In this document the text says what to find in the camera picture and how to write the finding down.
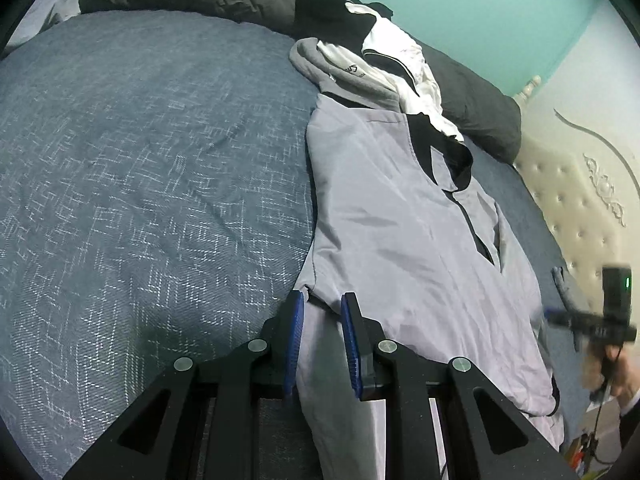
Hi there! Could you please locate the light grey quilt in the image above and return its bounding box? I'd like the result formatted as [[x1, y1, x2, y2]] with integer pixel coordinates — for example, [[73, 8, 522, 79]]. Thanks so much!
[[0, 0, 96, 56]]

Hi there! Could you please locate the cream tufted headboard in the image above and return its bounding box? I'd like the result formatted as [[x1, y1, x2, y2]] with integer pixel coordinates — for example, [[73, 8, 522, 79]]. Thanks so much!
[[512, 75, 640, 341]]

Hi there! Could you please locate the blue patterned bedspread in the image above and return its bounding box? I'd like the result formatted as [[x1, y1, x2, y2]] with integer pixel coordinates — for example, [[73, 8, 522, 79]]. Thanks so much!
[[0, 10, 576, 480]]

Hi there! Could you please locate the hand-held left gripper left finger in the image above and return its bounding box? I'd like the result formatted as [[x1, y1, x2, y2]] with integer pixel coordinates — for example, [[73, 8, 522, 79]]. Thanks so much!
[[62, 290, 306, 480]]

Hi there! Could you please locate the person's right hand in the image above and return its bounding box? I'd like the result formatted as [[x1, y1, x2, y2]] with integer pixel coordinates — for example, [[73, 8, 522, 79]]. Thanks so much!
[[582, 345, 637, 402]]

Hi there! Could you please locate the white jacket with black piping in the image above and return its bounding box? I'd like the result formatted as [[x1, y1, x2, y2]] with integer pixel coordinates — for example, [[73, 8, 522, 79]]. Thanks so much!
[[362, 50, 466, 141]]

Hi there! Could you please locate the lilac jacket with black cuffs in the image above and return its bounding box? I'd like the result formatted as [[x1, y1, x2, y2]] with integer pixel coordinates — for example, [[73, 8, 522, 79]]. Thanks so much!
[[295, 94, 566, 480]]

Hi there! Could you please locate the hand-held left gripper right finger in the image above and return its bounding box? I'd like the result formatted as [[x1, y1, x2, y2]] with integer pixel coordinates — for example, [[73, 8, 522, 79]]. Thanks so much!
[[341, 292, 577, 480]]

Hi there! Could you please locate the black garment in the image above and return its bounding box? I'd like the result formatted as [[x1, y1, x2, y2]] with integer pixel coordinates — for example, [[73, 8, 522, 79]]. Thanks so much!
[[294, 0, 396, 56]]

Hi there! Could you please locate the person's right forearm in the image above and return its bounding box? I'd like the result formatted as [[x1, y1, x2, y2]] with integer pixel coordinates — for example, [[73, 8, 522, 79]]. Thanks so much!
[[617, 395, 640, 443]]

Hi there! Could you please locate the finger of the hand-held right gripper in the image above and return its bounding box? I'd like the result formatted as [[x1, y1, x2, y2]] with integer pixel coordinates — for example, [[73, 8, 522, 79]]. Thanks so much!
[[542, 307, 576, 332]]

